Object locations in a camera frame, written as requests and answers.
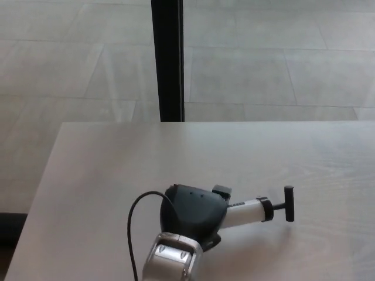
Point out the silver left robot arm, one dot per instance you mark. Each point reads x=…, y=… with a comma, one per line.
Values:
x=170, y=259

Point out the black window frame post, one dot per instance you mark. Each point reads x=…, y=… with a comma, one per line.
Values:
x=168, y=58

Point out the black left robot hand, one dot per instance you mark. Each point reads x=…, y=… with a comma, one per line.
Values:
x=193, y=210

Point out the white Franklin hand air pump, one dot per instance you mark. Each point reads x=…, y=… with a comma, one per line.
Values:
x=249, y=212

